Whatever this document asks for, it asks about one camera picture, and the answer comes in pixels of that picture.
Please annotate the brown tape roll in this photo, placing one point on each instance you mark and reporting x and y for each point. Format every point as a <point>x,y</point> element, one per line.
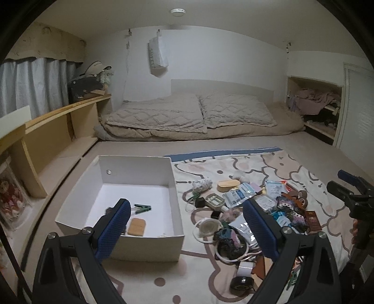
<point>301,195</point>

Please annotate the dark brown hair claw clip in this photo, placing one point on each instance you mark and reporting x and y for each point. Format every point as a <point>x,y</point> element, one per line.
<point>108,210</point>

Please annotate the white cardboard box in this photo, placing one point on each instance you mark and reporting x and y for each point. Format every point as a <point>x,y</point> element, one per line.
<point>131,166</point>

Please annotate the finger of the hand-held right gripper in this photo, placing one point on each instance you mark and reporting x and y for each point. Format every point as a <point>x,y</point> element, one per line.
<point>347,176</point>
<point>340,190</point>

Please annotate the teal scrunchie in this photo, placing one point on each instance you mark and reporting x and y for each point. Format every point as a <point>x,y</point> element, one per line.
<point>224,234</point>

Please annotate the blue white sachet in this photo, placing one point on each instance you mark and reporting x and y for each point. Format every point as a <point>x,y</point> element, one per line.
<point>248,187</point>
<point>235,198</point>

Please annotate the clear plastic packet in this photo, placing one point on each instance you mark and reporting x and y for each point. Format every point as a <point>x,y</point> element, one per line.
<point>264,203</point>

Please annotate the white board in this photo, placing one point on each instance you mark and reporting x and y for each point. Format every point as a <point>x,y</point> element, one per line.
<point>14,117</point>

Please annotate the small black square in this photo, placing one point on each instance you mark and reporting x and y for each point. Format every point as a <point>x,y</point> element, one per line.
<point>216,214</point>

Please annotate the small black cube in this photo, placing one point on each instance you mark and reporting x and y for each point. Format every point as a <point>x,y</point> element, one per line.
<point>200,202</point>

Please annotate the brown booklet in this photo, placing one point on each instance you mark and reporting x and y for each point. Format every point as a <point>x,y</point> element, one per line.
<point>312,221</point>

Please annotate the pile of clothes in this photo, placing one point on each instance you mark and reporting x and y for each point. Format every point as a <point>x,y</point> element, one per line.
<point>312,100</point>

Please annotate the pink packet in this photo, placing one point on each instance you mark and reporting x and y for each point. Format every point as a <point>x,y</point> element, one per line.
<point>255,185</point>

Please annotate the white visor cap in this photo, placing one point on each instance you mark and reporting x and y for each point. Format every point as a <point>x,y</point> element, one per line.
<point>96,68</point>

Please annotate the wooden shelf unit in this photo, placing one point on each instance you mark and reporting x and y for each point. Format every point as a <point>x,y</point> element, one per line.
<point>52,134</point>

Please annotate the green clothespin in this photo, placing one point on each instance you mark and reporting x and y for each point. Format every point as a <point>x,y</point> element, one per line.
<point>143,207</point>

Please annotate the white ribbed door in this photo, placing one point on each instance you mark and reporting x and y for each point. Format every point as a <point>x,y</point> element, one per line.
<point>359,111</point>

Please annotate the green clip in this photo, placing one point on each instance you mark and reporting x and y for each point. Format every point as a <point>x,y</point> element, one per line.
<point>293,280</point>

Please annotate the doll in clear box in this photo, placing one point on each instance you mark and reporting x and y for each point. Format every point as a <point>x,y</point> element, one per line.
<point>11,195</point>

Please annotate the white smoke detector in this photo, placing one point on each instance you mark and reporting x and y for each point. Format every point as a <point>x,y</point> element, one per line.
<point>178,11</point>

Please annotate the beige curtain valance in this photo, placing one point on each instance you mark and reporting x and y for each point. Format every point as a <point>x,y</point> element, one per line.
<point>46,43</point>

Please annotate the grey scrunchie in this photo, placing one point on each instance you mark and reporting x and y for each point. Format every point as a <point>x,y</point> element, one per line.
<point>201,185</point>

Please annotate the tan oval case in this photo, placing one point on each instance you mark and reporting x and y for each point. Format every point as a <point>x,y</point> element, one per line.
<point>228,184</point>

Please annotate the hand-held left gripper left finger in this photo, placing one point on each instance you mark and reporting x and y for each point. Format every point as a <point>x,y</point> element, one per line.
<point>117,225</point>

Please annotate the black tape roll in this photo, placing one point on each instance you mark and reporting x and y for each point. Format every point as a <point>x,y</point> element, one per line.
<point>242,283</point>

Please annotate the white crumpled tissue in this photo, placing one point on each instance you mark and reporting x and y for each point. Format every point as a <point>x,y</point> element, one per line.
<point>238,175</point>

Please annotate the printed blanket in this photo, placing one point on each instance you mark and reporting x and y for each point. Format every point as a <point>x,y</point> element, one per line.
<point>263,163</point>

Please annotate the brown leather piece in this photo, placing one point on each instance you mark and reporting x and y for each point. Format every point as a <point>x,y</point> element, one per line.
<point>260,267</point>

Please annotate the white hanging bag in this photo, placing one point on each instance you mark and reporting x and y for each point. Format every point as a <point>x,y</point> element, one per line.
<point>157,55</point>

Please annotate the silver foil packet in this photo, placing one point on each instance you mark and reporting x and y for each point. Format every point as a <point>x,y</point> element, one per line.
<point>244,229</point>

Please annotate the white printed packet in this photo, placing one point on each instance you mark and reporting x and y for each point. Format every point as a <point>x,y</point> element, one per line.
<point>273,188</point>

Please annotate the beige quilted pillow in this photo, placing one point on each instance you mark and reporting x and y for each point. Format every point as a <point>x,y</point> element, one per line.
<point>157,112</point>
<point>233,111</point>

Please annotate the clear round lid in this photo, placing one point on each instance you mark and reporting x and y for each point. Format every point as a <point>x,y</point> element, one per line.
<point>209,226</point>

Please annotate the person's right hand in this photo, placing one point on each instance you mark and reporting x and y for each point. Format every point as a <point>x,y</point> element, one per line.
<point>354,231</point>

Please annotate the beige quilt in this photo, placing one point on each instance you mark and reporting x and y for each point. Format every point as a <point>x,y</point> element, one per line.
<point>286,122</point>

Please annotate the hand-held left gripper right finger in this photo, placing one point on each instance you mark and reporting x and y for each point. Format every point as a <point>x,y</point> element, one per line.
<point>260,231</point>

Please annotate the pale fluffy ornament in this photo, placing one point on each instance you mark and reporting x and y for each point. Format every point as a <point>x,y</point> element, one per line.
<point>105,77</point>

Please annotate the grey curtain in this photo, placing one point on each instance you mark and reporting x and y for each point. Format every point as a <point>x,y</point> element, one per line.
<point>38,84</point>

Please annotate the person's right forearm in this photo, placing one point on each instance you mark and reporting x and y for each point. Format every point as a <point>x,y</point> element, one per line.
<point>355,269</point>

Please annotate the black bag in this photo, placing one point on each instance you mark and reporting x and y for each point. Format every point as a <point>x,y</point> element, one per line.
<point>84,89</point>

